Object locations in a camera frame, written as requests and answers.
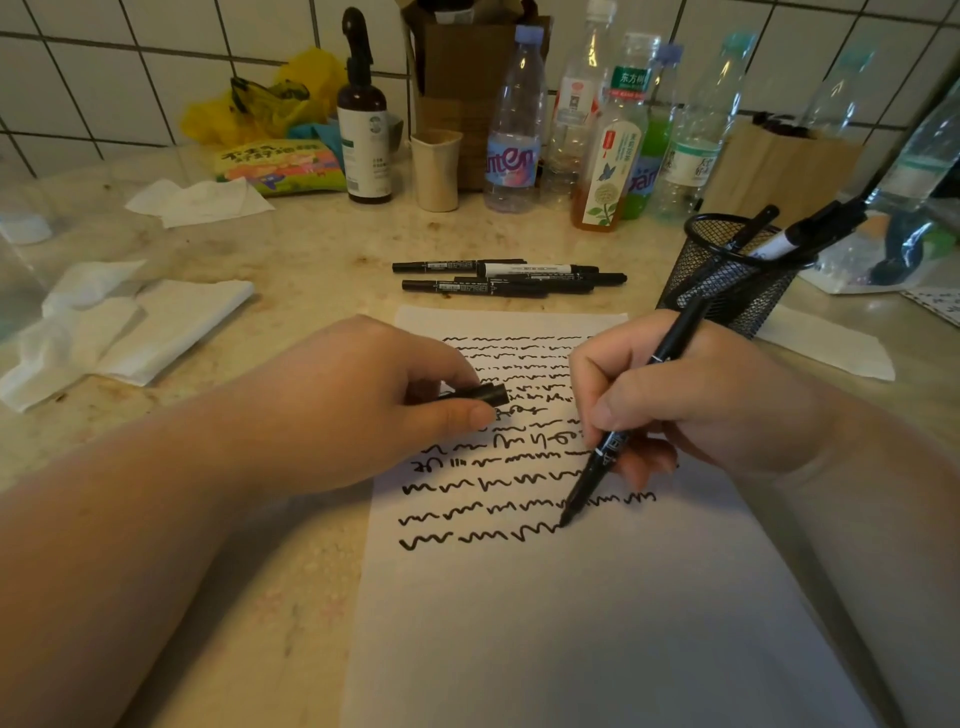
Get person's right forearm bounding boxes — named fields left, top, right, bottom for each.
left=734, top=389, right=960, bottom=728

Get black mesh pen holder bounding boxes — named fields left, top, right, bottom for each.
left=656, top=213, right=820, bottom=340

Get white paper sheet fine scribbles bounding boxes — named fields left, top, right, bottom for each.
left=341, top=305, right=879, bottom=728

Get brown spray bottle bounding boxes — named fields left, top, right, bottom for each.
left=335, top=7, right=394, bottom=205

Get small white paper piece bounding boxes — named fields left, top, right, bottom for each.
left=757, top=303, right=896, bottom=382

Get folded white napkin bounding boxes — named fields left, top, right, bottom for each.
left=97, top=279, right=256, bottom=388

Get zigzag scribbled paper sheet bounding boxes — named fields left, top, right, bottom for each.
left=903, top=288, right=960, bottom=329

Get beige cup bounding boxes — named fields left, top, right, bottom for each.
left=410, top=128, right=464, bottom=214

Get yellow plastic bag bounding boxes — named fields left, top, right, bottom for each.
left=179, top=48, right=348, bottom=148

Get person's left forearm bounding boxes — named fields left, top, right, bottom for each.
left=0, top=389, right=256, bottom=728

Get small cardboard box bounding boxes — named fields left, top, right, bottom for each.
left=701, top=112, right=865, bottom=226

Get clear bottle purple cap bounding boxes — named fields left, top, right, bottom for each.
left=483, top=24, right=547, bottom=215

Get green soda bottle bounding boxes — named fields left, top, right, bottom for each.
left=622, top=43, right=684, bottom=221

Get person's left hand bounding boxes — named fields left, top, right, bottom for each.
left=221, top=314, right=498, bottom=498

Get black pen cap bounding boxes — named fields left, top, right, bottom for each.
left=442, top=383, right=512, bottom=409

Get flat white tissue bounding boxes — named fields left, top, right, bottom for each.
left=125, top=177, right=275, bottom=229

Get clear bottle white cap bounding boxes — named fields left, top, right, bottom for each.
left=539, top=0, right=618, bottom=208

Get open cardboard box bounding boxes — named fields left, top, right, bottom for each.
left=397, top=0, right=553, bottom=193

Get orange tea bottle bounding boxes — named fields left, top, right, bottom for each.
left=571, top=31, right=663, bottom=232

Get person's right hand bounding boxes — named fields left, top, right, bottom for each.
left=568, top=308, right=840, bottom=494

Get water bottle teal cap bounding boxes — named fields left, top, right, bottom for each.
left=652, top=31, right=757, bottom=223
left=798, top=48, right=875, bottom=136
left=862, top=78, right=960, bottom=219

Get clear plastic bag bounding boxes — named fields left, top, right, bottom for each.
left=798, top=209, right=958, bottom=295

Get crumpled white tissue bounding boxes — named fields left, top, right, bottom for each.
left=0, top=260, right=148, bottom=414

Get colourful snack packet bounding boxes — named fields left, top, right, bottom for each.
left=213, top=140, right=348, bottom=198

